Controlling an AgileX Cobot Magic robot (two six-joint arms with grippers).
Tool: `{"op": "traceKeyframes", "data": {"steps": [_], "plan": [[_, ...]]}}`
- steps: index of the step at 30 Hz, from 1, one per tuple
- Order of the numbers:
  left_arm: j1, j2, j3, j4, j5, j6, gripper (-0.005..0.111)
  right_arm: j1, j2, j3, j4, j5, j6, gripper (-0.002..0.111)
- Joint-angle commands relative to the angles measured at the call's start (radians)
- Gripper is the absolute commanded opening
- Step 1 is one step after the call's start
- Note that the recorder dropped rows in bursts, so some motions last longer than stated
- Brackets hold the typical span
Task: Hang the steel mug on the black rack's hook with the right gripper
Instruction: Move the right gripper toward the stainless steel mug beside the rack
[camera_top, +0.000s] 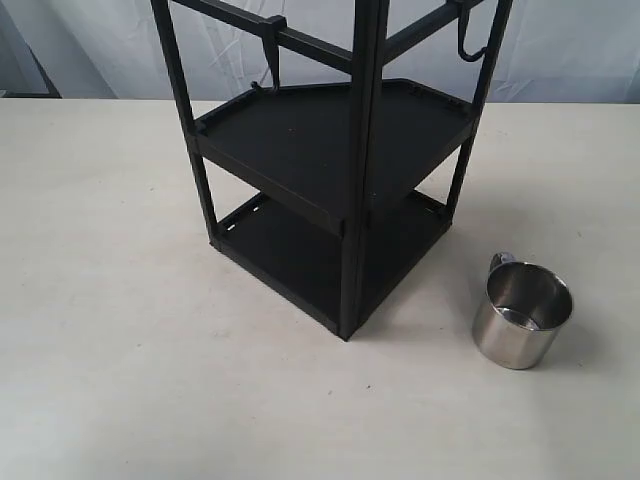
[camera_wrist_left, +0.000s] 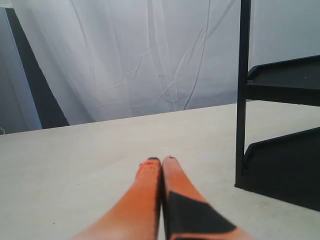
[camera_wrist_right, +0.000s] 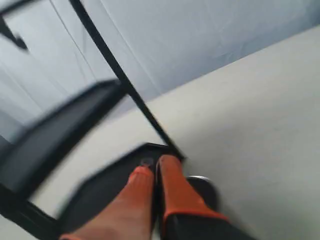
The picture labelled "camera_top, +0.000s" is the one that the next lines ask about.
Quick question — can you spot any stainless steel cup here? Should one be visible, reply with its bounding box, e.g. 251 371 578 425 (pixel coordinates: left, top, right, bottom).
471 252 574 370

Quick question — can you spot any dark framed panel background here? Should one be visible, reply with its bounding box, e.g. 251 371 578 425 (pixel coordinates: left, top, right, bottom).
1 6 61 99

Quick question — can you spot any black metal hook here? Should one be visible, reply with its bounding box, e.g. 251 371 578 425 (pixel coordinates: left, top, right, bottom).
446 0 486 63
251 15 287 94

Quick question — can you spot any black metal shelf rack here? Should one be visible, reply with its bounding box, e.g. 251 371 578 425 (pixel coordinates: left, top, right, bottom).
152 1 512 340

